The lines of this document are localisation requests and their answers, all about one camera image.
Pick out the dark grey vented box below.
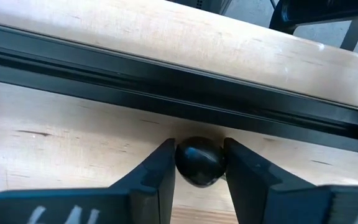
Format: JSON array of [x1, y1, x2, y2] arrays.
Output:
[[166, 0, 233, 16]]

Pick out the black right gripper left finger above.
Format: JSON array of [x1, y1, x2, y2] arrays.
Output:
[[0, 138, 177, 224]]

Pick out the black aluminium table frame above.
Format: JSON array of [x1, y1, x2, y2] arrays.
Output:
[[0, 19, 358, 170]]

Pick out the black cherry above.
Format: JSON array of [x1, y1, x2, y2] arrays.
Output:
[[174, 136, 228, 188]]

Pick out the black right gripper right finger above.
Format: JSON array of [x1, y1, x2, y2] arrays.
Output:
[[223, 137, 358, 224]]

